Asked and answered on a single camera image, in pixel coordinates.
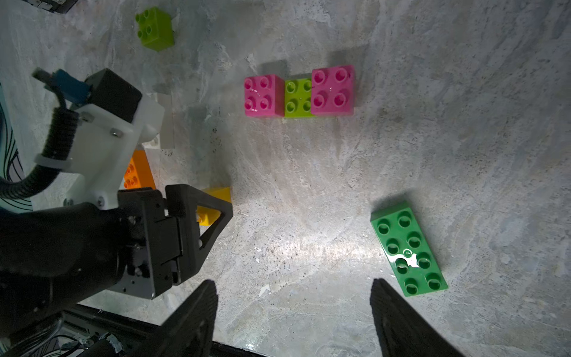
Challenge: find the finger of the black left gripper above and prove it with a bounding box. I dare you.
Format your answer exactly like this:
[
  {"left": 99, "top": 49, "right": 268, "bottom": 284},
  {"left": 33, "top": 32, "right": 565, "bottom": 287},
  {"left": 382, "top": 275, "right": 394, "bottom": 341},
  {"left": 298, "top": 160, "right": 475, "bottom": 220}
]
[{"left": 166, "top": 184, "right": 233, "bottom": 279}]

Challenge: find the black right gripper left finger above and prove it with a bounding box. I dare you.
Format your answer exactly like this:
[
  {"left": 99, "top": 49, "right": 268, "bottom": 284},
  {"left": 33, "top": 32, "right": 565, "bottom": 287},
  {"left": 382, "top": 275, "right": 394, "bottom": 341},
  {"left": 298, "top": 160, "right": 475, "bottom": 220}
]
[{"left": 130, "top": 280, "right": 219, "bottom": 356}]

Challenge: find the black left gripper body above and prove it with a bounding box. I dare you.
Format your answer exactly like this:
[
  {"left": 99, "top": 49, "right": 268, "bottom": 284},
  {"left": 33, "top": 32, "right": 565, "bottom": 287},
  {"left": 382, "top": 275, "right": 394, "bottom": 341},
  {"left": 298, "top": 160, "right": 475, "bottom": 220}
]
[{"left": 110, "top": 187, "right": 181, "bottom": 300}]

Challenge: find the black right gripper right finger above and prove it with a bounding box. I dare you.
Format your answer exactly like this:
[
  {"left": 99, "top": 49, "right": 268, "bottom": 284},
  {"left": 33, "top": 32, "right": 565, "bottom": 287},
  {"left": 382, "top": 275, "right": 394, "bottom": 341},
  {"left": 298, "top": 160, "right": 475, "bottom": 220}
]
[{"left": 370, "top": 279, "right": 462, "bottom": 356}]

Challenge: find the yellow lego brick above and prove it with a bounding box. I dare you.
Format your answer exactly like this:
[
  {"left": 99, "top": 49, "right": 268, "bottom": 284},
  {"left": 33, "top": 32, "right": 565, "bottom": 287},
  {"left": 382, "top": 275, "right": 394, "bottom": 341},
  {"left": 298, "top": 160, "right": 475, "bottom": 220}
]
[{"left": 195, "top": 187, "right": 233, "bottom": 227}]

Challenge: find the orange long lego brick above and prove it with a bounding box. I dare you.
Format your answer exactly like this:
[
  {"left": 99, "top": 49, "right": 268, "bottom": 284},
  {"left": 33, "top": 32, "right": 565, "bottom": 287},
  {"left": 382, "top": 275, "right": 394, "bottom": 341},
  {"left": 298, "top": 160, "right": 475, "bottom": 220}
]
[{"left": 123, "top": 150, "right": 156, "bottom": 190}]

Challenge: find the dark green long lego brick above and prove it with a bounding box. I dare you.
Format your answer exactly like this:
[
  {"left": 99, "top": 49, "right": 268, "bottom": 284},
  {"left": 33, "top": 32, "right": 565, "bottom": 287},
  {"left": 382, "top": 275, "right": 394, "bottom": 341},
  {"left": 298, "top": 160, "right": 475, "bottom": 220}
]
[{"left": 370, "top": 202, "right": 448, "bottom": 297}]

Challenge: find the magenta lego brick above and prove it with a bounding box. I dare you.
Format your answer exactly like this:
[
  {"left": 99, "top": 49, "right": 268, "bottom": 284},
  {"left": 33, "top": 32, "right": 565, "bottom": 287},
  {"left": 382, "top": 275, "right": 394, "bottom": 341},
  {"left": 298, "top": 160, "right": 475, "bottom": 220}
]
[
  {"left": 243, "top": 74, "right": 285, "bottom": 118},
  {"left": 311, "top": 65, "right": 355, "bottom": 116}
]

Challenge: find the lime green lego brick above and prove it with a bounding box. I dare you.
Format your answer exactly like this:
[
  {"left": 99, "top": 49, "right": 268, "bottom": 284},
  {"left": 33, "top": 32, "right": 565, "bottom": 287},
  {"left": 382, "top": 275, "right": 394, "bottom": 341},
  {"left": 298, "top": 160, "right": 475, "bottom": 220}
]
[{"left": 284, "top": 78, "right": 313, "bottom": 118}]

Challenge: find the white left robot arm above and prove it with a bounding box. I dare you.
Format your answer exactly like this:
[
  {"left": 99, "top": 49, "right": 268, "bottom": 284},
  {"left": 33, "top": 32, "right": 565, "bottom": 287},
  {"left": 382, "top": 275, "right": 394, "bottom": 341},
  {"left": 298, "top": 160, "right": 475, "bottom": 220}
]
[{"left": 1, "top": 184, "right": 233, "bottom": 337}]

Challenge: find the white lego brick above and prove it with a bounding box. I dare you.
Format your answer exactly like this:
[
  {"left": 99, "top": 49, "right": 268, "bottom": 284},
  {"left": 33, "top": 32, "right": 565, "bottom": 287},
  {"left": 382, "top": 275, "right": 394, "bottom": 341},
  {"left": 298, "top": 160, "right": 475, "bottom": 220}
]
[{"left": 143, "top": 93, "right": 175, "bottom": 150}]

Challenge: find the small lime lego brick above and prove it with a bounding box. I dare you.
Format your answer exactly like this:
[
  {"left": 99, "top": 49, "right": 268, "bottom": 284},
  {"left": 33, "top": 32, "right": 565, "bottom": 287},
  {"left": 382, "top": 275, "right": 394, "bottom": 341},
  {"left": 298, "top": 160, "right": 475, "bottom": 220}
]
[{"left": 135, "top": 7, "right": 174, "bottom": 51}]

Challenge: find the black hard carrying case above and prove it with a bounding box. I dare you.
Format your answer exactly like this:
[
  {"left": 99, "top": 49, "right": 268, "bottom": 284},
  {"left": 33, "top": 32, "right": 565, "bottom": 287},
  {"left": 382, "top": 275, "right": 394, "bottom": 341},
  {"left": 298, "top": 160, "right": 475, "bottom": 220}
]
[{"left": 23, "top": 0, "right": 77, "bottom": 14}]

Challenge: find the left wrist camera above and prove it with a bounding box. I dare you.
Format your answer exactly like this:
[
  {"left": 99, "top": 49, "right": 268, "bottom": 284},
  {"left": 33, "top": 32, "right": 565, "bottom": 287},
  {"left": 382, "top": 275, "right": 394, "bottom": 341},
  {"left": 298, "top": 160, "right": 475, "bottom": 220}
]
[{"left": 33, "top": 68, "right": 165, "bottom": 211}]

